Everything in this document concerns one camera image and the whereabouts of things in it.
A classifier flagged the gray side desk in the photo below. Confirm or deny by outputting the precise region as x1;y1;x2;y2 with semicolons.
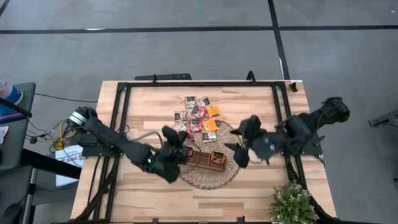
0;82;37;170
0;164;34;224

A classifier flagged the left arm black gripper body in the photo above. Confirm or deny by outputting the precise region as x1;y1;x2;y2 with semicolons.
141;126;189;184

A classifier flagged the round woven straw placemat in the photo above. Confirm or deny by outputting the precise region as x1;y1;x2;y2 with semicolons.
174;119;245;190

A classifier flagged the black desk beam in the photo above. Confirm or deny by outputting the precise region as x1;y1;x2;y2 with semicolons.
20;148;82;180

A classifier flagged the yellow cable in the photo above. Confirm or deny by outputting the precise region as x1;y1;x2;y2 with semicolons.
54;119;78;151

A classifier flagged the black rod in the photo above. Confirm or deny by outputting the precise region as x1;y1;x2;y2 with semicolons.
0;97;33;119

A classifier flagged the blue box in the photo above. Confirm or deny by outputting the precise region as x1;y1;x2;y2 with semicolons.
0;104;24;124

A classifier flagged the white paper sheet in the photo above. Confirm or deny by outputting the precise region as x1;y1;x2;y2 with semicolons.
0;125;9;146

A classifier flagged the black aluminium table frame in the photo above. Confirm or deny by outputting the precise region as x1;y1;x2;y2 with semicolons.
73;81;338;224

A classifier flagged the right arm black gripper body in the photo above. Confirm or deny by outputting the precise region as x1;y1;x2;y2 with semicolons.
247;115;282;164

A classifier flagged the wooden three-compartment tea box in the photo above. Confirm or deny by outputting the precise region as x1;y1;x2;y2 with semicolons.
185;147;229;172

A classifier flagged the blue white bottle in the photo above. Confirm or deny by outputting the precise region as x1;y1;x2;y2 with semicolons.
0;80;24;106

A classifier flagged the green potted plant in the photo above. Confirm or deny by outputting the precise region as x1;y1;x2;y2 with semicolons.
269;182;320;224

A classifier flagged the white printed box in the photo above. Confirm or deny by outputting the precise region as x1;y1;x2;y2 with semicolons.
55;144;85;187

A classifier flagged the black flat bar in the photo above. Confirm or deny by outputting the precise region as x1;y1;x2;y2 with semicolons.
135;73;192;81

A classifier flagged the thin black floor cable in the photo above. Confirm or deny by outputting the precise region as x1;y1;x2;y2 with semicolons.
34;92;99;103

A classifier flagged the black cable bundle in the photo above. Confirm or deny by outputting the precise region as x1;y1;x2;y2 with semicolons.
74;155;121;222
284;155;335;223

